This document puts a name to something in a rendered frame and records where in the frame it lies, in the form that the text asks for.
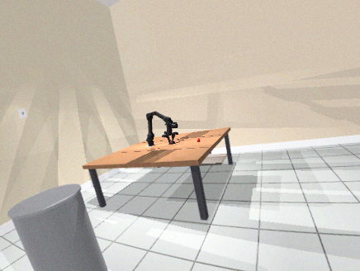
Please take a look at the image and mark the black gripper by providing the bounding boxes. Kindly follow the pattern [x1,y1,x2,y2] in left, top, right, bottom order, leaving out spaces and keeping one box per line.
[162,128,178,142]

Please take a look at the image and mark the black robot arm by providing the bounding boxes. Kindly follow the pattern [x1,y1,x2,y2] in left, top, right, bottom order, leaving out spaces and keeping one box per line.
[146,111,178,146]

